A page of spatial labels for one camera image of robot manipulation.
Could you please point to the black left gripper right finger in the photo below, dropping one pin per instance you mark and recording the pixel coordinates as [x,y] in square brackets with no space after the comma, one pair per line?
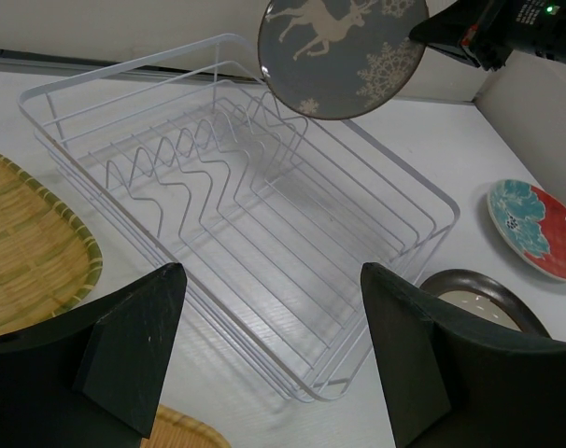
[453,379]

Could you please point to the brown-rimmed cream plate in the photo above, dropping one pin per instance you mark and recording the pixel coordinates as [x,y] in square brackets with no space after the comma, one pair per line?
[484,297]

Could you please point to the green-rimmed bamboo tray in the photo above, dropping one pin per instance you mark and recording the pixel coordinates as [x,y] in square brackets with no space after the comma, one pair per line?
[49,260]

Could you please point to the grey reindeer plate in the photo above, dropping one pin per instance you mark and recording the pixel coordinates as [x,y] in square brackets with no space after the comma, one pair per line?
[335,60]

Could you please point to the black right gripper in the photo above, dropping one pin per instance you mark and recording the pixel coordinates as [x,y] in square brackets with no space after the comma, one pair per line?
[487,32]

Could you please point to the white wire dish rack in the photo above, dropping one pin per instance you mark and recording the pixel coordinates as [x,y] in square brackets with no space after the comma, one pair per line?
[271,214]

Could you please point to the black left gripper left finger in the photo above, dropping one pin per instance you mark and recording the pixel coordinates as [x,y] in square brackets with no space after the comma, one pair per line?
[93,376]

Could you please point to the orange bamboo tray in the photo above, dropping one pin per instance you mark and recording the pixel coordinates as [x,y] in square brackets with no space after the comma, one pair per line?
[172,429]

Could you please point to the teal and red floral plate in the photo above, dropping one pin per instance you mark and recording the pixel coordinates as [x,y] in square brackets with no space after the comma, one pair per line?
[532,222]

